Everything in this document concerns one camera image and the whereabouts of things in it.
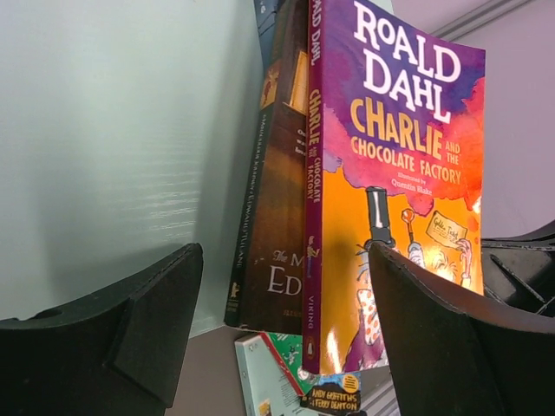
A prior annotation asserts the aluminium right frame post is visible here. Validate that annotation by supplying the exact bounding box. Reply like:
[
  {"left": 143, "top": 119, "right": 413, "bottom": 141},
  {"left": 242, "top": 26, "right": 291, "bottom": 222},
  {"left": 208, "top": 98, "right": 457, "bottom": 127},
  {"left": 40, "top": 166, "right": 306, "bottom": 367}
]
[{"left": 432, "top": 0, "right": 532, "bottom": 42}]

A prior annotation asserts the mint green wooden cube shelf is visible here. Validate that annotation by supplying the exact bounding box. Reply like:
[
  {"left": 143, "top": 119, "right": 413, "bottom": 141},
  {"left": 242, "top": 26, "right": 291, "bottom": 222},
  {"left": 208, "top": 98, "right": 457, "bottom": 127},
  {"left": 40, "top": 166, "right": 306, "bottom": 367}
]
[{"left": 1, "top": 1, "right": 263, "bottom": 335}]

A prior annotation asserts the dark brown Edward Tulane book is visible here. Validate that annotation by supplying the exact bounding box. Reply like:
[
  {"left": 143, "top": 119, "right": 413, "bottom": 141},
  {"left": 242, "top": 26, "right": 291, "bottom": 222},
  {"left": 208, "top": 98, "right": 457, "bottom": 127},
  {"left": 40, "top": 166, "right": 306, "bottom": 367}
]
[{"left": 225, "top": 1, "right": 308, "bottom": 335}]

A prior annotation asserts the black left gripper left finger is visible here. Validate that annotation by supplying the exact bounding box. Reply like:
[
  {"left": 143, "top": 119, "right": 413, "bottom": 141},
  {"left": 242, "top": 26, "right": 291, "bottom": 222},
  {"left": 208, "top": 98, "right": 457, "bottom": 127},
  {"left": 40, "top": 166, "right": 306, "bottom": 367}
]
[{"left": 1, "top": 243, "right": 203, "bottom": 415}]

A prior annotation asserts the dark blue paperback book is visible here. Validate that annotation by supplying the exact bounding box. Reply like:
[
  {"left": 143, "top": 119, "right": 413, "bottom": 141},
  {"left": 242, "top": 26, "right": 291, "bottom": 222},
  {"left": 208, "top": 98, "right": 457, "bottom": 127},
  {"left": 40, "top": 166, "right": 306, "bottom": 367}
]
[{"left": 253, "top": 0, "right": 284, "bottom": 73}]

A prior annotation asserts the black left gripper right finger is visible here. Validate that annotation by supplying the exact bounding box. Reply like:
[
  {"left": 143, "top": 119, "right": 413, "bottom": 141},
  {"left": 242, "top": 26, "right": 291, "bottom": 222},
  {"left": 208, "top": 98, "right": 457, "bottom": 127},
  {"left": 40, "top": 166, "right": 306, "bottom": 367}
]
[{"left": 369, "top": 242, "right": 554, "bottom": 415}]

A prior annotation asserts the black yellow Storey Treehouse book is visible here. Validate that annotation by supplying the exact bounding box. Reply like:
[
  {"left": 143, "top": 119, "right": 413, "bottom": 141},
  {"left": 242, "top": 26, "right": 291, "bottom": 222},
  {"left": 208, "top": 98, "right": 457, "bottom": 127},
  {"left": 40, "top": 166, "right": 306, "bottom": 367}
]
[{"left": 300, "top": 372, "right": 362, "bottom": 415}]

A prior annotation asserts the light teal thin book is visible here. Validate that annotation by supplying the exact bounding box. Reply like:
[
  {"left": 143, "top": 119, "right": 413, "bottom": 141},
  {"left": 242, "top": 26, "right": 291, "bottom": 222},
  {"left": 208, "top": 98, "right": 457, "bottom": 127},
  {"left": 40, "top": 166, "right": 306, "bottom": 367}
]
[{"left": 234, "top": 334, "right": 317, "bottom": 416}]

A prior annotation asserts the green paperback book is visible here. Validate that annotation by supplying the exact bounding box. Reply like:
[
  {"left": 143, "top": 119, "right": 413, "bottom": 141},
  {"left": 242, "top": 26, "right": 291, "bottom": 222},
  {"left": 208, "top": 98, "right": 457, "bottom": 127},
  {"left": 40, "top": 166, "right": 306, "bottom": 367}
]
[{"left": 260, "top": 332, "right": 317, "bottom": 396}]

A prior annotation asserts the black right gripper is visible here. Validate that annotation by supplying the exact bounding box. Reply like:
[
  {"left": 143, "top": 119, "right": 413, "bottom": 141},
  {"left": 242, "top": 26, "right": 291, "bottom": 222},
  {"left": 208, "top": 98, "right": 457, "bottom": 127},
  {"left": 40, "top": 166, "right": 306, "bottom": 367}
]
[{"left": 481, "top": 222, "right": 554, "bottom": 319}]

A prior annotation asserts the Roald Dahl Charlie book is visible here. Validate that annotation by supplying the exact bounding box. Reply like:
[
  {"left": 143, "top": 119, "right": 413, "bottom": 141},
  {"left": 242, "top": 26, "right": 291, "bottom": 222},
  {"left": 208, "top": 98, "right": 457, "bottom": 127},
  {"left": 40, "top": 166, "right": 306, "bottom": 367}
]
[{"left": 302, "top": 1, "right": 486, "bottom": 375}]

